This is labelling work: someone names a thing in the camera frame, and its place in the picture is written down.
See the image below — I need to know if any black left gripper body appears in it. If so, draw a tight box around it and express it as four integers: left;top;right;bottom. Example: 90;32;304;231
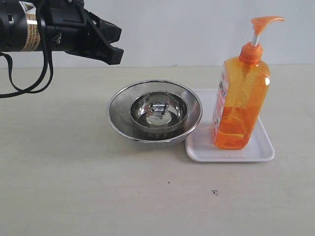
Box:
36;0;102;52

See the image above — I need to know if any orange pump soap bottle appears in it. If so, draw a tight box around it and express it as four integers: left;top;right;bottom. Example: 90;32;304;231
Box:
211;16;284;150

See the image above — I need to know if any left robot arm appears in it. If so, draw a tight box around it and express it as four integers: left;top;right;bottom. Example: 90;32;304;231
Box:
0;0;124;65

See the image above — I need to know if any large steel mesh colander bowl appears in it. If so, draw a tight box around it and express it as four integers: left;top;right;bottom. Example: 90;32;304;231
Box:
107;80;203;149

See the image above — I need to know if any small stainless steel bowl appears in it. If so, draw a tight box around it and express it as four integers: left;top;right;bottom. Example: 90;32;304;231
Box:
130;90;188;134

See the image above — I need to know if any white plastic tray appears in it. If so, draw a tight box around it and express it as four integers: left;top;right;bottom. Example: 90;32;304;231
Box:
185;89;275;163

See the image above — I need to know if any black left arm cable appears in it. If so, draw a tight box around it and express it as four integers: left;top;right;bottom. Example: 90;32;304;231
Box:
0;0;54;99

